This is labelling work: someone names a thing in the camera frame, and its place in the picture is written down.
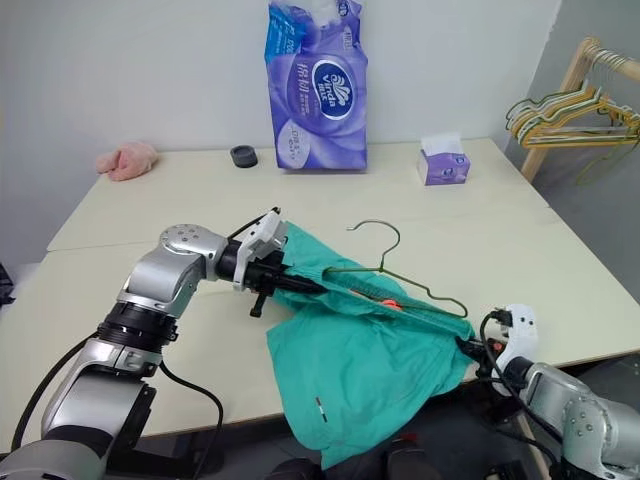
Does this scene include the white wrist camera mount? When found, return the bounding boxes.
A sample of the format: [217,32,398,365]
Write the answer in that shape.
[491,302,542,370]
[231,209,290,293]

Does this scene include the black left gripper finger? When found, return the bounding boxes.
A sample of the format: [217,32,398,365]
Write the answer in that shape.
[283,272,329,291]
[272,281,326,298]

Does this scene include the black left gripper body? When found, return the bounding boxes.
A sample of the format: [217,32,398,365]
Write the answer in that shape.
[243,251,297,320]

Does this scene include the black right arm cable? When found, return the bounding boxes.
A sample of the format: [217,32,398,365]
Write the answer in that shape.
[478,308,567,467]

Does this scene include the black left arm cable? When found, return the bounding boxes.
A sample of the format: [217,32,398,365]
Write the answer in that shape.
[9,211,269,454]

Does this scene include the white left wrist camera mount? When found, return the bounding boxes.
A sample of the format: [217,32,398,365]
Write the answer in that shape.
[231,209,290,293]

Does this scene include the dark green wire hanger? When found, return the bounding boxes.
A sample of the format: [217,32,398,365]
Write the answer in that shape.
[321,219,469,319]

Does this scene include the wooden clothes rack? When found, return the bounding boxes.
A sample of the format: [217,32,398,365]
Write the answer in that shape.
[519,36,640,182]

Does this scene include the small purple tissue box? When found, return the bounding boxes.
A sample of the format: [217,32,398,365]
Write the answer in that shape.
[415,131,474,188]

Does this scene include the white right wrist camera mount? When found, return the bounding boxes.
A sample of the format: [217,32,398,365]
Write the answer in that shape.
[491,302,542,370]

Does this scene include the teal green shirt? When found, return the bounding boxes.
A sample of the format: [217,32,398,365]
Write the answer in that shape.
[265,221,477,472]

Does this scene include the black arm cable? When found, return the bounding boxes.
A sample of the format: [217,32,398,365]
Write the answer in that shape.
[9,211,269,454]
[478,308,567,467]

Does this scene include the pink fluffy cloth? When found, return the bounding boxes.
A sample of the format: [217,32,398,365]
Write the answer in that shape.
[95,140,161,183]

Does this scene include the large purple tissue pack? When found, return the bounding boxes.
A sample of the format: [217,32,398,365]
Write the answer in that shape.
[261,0,371,174]

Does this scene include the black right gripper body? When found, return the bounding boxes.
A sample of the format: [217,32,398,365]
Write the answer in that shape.
[464,337,505,382]

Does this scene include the black round dish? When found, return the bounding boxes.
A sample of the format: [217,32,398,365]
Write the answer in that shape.
[229,144,261,171]

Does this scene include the dark rounded shape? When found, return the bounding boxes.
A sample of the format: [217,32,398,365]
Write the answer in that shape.
[386,438,427,480]
[271,456,327,480]

